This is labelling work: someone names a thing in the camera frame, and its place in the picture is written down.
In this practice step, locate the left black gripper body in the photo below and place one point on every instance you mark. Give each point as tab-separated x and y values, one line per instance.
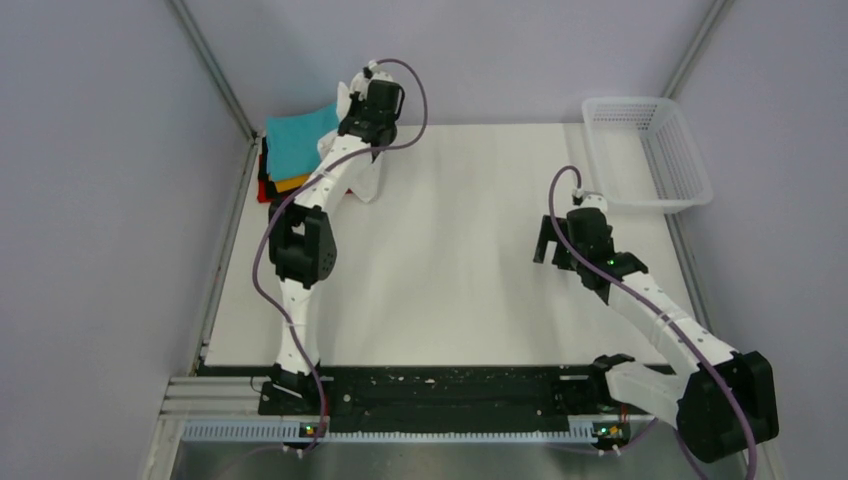
356	101

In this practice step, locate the folded cyan t shirt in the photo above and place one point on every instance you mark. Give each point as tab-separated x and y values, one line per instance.
292	142

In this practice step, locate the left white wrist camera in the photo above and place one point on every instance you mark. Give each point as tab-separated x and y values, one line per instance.
371	71

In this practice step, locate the folded black t shirt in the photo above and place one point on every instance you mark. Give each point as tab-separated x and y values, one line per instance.
262	162

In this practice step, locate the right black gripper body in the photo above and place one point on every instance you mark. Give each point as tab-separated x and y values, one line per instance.
576	247

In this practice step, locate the white slotted cable duct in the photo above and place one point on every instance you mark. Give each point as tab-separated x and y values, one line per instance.
300	432

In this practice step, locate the white plastic basket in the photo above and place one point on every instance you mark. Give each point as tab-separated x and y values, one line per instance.
643	156

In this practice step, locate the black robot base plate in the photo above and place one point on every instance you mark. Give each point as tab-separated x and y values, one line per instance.
444	399

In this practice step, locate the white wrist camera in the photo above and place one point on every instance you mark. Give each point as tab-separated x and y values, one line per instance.
585	199
371	71

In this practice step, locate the folded red t shirt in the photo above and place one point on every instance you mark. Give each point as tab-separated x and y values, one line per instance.
267	191

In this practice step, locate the white t shirt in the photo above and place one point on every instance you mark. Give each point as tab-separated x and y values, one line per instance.
348	163

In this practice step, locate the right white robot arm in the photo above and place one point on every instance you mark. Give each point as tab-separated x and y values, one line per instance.
718	399

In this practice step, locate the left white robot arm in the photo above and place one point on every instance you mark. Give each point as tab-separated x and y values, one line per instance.
299	237

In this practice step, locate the aluminium frame rail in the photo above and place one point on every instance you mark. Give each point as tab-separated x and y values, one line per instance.
211	397

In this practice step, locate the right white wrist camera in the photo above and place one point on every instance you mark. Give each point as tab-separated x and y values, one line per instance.
585	199

